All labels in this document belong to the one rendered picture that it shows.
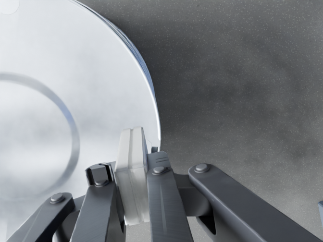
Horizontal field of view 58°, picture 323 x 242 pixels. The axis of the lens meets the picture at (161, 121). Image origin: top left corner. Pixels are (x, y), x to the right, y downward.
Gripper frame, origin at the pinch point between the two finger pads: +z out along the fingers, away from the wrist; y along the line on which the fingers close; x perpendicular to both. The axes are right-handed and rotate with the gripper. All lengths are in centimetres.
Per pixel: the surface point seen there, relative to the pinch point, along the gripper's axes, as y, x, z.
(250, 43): 21.7, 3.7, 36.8
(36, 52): -7.6, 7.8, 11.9
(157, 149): 1.5, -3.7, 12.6
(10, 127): -11.7, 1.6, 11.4
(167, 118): 4.6, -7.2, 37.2
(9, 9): -8.8, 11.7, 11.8
